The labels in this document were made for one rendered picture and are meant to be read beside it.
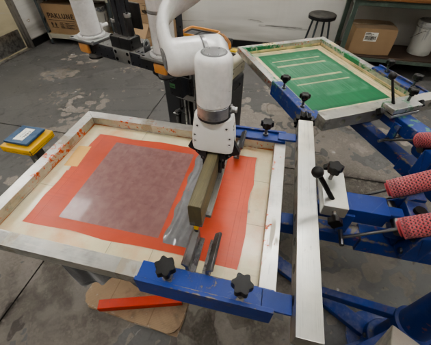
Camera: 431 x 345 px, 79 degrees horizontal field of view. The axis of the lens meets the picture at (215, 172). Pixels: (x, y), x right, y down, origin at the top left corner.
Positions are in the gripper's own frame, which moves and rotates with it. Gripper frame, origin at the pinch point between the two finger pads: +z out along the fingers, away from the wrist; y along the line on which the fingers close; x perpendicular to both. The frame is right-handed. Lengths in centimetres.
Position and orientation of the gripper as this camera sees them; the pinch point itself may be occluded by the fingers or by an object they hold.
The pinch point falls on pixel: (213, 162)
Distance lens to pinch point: 68.7
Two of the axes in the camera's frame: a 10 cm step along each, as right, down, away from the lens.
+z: 0.0, 6.9, 7.2
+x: -2.3, 7.0, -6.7
